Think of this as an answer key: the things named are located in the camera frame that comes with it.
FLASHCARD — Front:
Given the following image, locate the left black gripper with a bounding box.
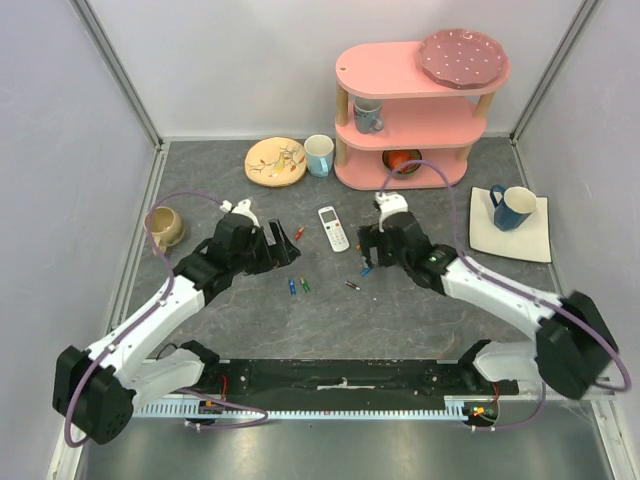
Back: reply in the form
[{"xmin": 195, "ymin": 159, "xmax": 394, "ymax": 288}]
[{"xmin": 230, "ymin": 218, "xmax": 300, "ymax": 276}]

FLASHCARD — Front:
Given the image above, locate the white remote control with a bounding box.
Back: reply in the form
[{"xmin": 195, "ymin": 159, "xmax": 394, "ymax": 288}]
[{"xmin": 318, "ymin": 206, "xmax": 350, "ymax": 253}]

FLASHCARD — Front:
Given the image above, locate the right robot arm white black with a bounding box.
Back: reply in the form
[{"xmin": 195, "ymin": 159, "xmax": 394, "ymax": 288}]
[{"xmin": 358, "ymin": 212, "xmax": 619, "ymax": 400}]

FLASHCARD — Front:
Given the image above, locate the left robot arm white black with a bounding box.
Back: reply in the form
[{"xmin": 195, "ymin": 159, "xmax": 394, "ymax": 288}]
[{"xmin": 52, "ymin": 212, "xmax": 301, "ymax": 447}]

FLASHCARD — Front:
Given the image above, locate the green battery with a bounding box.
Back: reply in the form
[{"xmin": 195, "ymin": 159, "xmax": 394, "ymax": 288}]
[{"xmin": 300, "ymin": 277, "xmax": 311, "ymax": 293}]

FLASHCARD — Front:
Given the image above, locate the black battery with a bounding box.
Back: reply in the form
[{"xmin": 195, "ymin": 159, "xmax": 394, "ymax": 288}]
[{"xmin": 344, "ymin": 281, "xmax": 361, "ymax": 291}]

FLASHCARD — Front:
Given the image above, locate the patterned dark bowl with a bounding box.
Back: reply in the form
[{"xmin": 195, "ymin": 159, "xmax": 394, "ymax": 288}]
[{"xmin": 382, "ymin": 149, "xmax": 422, "ymax": 179}]

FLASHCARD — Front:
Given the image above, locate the yellow floral plate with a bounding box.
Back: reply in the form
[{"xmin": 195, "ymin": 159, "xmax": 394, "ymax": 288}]
[{"xmin": 244, "ymin": 137, "xmax": 307, "ymax": 188}]

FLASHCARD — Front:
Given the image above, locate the orange cup in bowl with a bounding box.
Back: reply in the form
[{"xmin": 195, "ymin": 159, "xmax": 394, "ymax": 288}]
[{"xmin": 387, "ymin": 150, "xmax": 417, "ymax": 173}]

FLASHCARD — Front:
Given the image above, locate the light blue mug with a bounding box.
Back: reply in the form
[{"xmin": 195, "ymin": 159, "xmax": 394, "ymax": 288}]
[{"xmin": 304, "ymin": 134, "xmax": 334, "ymax": 178}]

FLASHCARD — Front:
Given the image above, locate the pink three-tier shelf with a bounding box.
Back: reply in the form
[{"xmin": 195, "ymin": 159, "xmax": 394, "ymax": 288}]
[{"xmin": 334, "ymin": 41, "xmax": 511, "ymax": 190}]

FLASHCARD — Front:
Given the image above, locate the beige ceramic mug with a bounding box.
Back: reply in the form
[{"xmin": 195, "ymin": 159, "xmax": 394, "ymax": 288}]
[{"xmin": 150, "ymin": 206, "xmax": 185, "ymax": 256}]

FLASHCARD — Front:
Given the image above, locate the grey mug on shelf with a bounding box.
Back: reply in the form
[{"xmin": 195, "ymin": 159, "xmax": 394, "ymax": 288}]
[{"xmin": 353, "ymin": 97, "xmax": 384, "ymax": 134}]

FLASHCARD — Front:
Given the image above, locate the dark blue mug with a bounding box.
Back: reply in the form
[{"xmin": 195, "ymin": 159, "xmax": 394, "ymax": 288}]
[{"xmin": 489, "ymin": 185, "xmax": 537, "ymax": 231}]

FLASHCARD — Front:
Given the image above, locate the white square plate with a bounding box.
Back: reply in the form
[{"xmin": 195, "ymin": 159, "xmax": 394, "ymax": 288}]
[{"xmin": 469, "ymin": 186, "xmax": 551, "ymax": 263}]

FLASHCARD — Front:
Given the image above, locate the pink polka dot plate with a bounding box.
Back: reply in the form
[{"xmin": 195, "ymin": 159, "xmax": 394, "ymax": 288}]
[{"xmin": 417, "ymin": 28, "xmax": 508, "ymax": 90}]

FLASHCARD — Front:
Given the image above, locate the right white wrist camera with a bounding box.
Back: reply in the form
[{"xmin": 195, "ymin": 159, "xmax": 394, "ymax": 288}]
[{"xmin": 374, "ymin": 191, "xmax": 408, "ymax": 232}]

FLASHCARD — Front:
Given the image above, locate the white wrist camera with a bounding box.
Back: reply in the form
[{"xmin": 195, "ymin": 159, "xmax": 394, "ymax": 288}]
[
  {"xmin": 219, "ymin": 199, "xmax": 260, "ymax": 227},
  {"xmin": 374, "ymin": 191, "xmax": 408, "ymax": 232}
]

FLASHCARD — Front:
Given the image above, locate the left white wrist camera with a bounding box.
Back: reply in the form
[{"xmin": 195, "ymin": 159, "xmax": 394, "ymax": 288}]
[{"xmin": 219, "ymin": 199, "xmax": 260, "ymax": 227}]

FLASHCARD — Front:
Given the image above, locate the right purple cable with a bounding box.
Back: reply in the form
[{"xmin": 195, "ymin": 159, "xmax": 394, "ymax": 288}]
[{"xmin": 379, "ymin": 160, "xmax": 632, "ymax": 433}]

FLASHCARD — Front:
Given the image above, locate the purple cable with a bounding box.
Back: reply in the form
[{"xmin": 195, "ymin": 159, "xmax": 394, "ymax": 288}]
[
  {"xmin": 379, "ymin": 160, "xmax": 632, "ymax": 433},
  {"xmin": 63, "ymin": 190, "xmax": 269, "ymax": 448}
]

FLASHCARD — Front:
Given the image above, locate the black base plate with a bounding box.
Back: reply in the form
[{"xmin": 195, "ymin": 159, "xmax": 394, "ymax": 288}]
[{"xmin": 192, "ymin": 359, "xmax": 519, "ymax": 412}]

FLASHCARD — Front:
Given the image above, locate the white slotted cable duct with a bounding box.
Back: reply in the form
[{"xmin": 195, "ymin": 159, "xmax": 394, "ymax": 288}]
[{"xmin": 133, "ymin": 394, "xmax": 501, "ymax": 420}]

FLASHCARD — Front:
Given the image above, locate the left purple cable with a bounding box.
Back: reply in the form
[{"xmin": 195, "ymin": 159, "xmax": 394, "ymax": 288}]
[{"xmin": 63, "ymin": 190, "xmax": 269, "ymax": 448}]

